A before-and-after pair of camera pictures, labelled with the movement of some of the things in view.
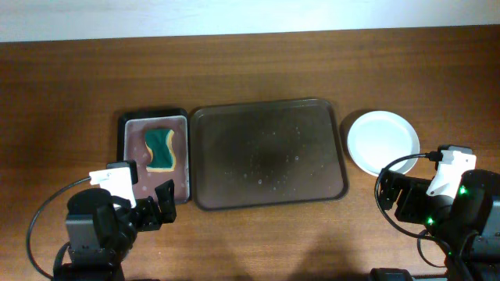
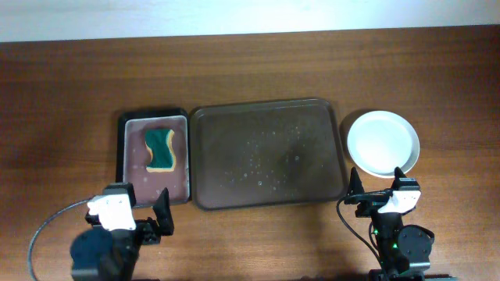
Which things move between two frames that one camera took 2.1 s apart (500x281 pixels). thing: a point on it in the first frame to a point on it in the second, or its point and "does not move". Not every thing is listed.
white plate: (375, 138) does not move
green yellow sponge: (160, 142) does not move
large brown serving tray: (266, 152) does not move
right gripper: (410, 186) to (356, 195)
